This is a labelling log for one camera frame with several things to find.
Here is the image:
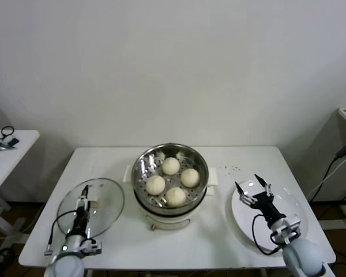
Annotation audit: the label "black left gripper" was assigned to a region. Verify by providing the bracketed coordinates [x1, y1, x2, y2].
[74, 184, 91, 232]

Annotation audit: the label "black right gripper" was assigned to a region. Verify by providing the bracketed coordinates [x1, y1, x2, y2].
[234, 173, 287, 225]

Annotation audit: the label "glass lid with white handle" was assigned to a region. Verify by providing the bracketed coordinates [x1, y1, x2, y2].
[57, 178, 126, 242]

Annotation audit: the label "white steamed baozi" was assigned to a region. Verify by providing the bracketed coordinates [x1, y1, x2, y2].
[161, 156, 181, 176]
[180, 167, 201, 188]
[145, 174, 166, 196]
[164, 186, 187, 208]

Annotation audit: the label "perforated steel steamer basket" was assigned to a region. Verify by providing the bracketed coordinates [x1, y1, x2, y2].
[123, 143, 220, 216]

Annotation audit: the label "white round plate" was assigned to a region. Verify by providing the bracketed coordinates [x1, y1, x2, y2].
[231, 179, 310, 252]

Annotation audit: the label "small dark crumbs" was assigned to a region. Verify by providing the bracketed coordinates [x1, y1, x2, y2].
[219, 164, 242, 175]

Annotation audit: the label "white side table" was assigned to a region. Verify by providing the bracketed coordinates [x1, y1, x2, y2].
[0, 129, 42, 240]

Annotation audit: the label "white electric cooker pot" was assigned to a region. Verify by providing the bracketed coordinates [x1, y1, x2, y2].
[134, 184, 217, 232]

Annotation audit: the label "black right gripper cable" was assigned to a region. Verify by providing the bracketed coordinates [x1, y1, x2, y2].
[251, 212, 284, 256]

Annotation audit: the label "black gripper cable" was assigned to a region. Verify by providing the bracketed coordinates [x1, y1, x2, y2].
[44, 209, 77, 256]
[251, 212, 284, 256]

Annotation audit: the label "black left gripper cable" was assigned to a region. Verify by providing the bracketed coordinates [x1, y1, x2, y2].
[44, 209, 77, 256]

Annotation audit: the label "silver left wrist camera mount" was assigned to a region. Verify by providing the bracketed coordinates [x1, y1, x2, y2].
[80, 238, 103, 255]

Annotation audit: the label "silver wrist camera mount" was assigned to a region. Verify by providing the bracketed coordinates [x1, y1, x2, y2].
[80, 238, 103, 255]
[278, 214, 302, 237]

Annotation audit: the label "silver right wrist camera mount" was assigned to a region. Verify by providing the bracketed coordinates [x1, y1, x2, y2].
[278, 214, 302, 237]

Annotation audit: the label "white wall cable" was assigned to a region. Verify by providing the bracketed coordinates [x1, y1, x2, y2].
[307, 157, 346, 197]

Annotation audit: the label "black coiled cable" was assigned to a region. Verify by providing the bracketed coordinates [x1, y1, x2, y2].
[0, 247, 17, 265]

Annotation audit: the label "black cable loop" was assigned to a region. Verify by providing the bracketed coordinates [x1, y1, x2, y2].
[2, 125, 16, 140]

